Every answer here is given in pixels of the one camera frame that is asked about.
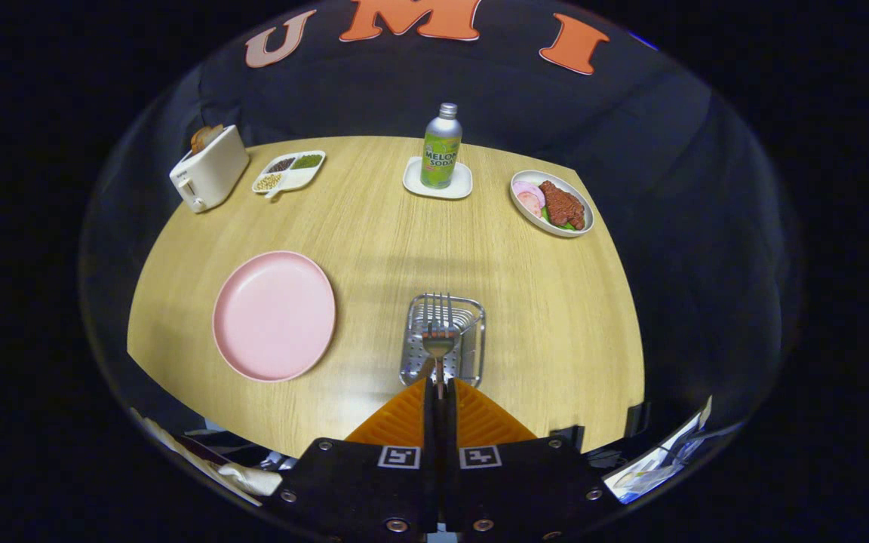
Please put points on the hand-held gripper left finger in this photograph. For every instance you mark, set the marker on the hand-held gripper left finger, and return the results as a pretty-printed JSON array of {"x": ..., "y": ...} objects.
[{"x": 359, "y": 486}]

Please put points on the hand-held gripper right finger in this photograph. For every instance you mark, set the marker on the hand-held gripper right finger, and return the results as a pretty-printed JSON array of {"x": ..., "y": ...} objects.
[{"x": 525, "y": 486}]

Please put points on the white crumpled cloth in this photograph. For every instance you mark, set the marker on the white crumpled cloth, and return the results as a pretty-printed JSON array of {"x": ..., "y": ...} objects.
[{"x": 250, "y": 479}]

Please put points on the printed paper sheets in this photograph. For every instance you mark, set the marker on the printed paper sheets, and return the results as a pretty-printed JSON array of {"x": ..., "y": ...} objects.
[{"x": 649, "y": 467}]

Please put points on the perforated metal basket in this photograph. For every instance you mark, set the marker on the perforated metal basket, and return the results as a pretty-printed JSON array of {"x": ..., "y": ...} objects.
[{"x": 472, "y": 354}]

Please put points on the white flat strip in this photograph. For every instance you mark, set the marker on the white flat strip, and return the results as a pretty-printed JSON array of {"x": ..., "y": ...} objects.
[{"x": 185, "y": 456}]

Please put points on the pink round plate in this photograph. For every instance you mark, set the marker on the pink round plate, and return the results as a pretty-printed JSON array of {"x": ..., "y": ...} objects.
[{"x": 276, "y": 317}]

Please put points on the green lettuce leaf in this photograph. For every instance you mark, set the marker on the green lettuce leaf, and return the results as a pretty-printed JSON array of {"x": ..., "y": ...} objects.
[{"x": 546, "y": 217}]

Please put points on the white oval plate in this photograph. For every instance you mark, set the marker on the white oval plate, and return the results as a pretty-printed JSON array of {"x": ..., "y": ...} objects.
[{"x": 521, "y": 211}]

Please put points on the red-brown meat piece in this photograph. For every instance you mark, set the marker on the red-brown meat piece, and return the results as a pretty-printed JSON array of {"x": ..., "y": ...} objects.
[{"x": 563, "y": 204}]

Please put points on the pink ham slices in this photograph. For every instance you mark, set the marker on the pink ham slices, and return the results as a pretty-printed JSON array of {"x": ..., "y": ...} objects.
[{"x": 529, "y": 197}]

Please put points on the white square coaster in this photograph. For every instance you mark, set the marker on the white square coaster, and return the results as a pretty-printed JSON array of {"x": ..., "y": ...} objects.
[{"x": 461, "y": 188}]

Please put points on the white divided grain dish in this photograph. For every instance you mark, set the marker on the white divided grain dish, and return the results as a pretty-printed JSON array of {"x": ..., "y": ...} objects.
[{"x": 295, "y": 179}]

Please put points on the green soda bottle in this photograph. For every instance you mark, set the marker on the green soda bottle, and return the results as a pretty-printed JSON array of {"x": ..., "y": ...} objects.
[{"x": 440, "y": 154}]

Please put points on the white toaster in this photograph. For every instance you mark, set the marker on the white toaster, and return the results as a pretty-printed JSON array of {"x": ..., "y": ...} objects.
[{"x": 212, "y": 177}]

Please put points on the black backdrop cloth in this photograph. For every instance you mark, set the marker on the black backdrop cloth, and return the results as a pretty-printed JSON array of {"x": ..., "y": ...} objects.
[{"x": 668, "y": 151}]

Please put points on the brown toast slices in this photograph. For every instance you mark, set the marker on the brown toast slices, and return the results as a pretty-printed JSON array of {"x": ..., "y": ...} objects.
[{"x": 206, "y": 138}]

